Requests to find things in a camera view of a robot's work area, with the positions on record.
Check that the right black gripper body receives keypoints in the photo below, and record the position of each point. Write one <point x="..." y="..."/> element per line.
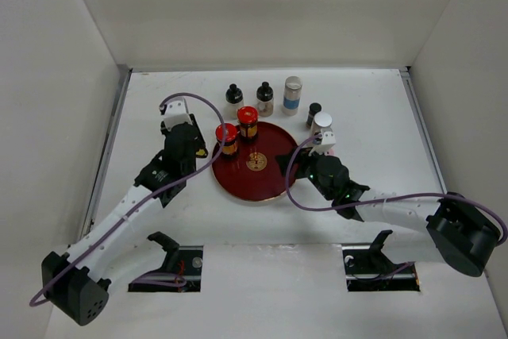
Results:
<point x="308" y="168"/>

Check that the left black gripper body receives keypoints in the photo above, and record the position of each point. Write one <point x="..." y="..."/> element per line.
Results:
<point x="190" y="167"/>

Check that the red lid sauce jar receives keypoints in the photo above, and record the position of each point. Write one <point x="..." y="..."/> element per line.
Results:
<point x="247" y="117"/>
<point x="228" y="134"/>

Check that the silver lid spice jar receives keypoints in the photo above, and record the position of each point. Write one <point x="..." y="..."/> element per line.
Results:
<point x="321" y="120"/>

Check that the black cap pepper jar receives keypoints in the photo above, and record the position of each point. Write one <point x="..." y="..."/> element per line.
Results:
<point x="314" y="109"/>

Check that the black cap white salt bottle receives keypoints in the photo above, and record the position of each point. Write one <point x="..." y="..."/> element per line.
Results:
<point x="234" y="100"/>

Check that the black cap brown spice bottle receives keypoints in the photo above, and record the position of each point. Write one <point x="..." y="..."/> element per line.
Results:
<point x="265" y="101"/>

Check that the blue label silver lid jar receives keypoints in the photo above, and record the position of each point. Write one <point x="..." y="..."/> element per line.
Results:
<point x="292" y="95"/>

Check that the yellow label small bottle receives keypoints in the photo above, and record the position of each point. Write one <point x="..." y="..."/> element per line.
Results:
<point x="202" y="153"/>

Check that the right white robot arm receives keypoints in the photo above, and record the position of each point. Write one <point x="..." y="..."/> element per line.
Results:
<point x="427" y="227"/>

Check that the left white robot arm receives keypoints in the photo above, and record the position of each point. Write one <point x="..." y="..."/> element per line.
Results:
<point x="75" y="282"/>

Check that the round red lacquer tray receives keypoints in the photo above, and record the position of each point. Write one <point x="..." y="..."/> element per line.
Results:
<point x="253" y="174"/>

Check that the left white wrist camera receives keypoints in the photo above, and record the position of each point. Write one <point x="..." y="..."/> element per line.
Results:
<point x="175" y="112"/>

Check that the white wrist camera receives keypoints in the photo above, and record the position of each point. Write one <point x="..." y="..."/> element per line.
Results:
<point x="323" y="141"/>
<point x="175" y="112"/>

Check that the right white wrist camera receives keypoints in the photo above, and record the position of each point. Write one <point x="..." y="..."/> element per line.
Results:
<point x="323" y="141"/>

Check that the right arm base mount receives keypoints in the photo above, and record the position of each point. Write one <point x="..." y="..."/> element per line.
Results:
<point x="367" y="269"/>

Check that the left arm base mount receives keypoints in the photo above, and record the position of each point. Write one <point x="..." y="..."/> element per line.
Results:
<point x="177" y="268"/>

